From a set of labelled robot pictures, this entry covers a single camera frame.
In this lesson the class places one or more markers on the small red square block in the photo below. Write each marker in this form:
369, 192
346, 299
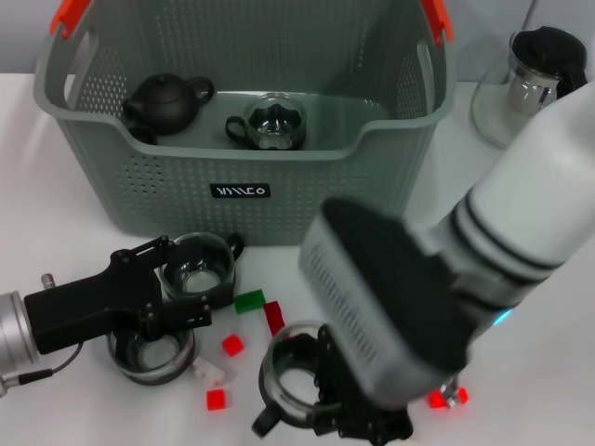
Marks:
216, 400

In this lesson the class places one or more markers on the green rectangular building block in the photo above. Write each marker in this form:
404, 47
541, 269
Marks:
248, 301

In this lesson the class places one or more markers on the small black clay cup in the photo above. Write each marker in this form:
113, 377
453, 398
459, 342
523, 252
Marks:
143, 135

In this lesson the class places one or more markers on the steel infuser insert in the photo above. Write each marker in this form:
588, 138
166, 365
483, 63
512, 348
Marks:
525, 95

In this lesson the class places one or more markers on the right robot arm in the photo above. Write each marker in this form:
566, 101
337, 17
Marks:
511, 209

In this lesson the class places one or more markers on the grey perforated storage bin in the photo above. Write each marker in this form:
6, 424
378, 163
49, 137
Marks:
162, 209

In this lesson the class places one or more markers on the dark red long block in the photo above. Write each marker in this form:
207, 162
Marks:
274, 318

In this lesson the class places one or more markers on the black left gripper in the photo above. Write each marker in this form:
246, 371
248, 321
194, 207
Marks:
88, 306

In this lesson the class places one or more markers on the white long building block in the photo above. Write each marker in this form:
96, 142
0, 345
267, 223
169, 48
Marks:
207, 371

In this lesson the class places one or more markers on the black clay teapot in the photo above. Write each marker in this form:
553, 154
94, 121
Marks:
162, 104

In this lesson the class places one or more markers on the glass teacup with black sleeve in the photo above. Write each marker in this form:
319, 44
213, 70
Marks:
153, 360
274, 125
195, 281
293, 385

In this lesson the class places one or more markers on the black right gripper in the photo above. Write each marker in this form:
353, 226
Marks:
353, 423

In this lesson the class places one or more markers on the small red sloped block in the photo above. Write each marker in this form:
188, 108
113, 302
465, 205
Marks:
232, 345

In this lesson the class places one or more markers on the red rounded building block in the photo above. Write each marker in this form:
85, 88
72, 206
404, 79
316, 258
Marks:
435, 399

